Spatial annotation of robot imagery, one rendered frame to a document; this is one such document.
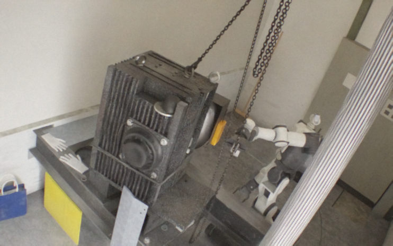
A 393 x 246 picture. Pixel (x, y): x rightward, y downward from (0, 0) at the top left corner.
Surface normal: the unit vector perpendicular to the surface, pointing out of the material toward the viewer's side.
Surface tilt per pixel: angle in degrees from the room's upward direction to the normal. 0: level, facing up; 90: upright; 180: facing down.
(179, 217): 0
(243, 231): 90
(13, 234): 0
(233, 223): 90
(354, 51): 90
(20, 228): 0
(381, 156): 90
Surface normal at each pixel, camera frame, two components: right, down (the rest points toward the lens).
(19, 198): 0.57, 0.53
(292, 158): -0.22, 0.35
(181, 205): 0.30, -0.81
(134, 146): -0.43, 0.36
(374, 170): -0.60, 0.25
